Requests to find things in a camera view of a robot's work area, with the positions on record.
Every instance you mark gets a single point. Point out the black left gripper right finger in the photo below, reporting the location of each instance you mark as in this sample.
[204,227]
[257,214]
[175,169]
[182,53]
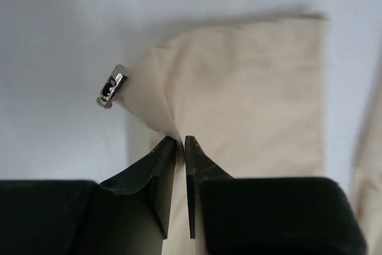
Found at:
[287,215]

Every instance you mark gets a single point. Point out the silver metal cord stopper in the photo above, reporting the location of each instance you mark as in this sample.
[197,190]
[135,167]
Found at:
[112,87]

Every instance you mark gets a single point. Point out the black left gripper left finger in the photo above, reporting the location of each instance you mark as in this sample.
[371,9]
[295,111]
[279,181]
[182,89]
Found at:
[126,214]

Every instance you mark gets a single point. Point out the beige trousers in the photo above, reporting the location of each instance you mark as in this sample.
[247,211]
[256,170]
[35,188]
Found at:
[252,95]

